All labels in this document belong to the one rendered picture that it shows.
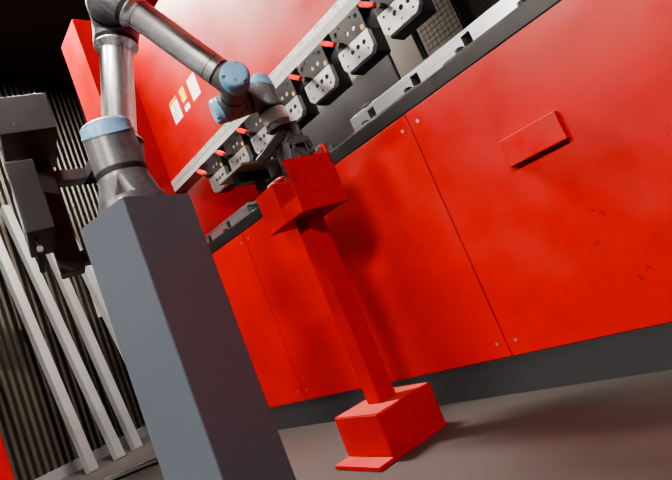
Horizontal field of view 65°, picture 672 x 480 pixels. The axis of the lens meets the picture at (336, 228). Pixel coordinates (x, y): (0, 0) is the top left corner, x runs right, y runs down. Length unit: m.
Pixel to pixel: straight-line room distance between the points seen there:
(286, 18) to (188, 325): 1.29
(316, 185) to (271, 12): 0.90
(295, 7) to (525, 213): 1.13
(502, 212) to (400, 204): 0.33
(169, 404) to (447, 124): 0.96
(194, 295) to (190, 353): 0.13
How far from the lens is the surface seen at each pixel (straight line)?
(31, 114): 3.05
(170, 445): 1.21
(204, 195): 2.94
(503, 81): 1.38
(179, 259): 1.18
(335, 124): 2.63
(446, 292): 1.55
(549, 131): 1.31
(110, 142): 1.29
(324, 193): 1.43
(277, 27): 2.11
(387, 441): 1.38
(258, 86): 1.53
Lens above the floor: 0.40
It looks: 8 degrees up
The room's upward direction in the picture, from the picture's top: 22 degrees counter-clockwise
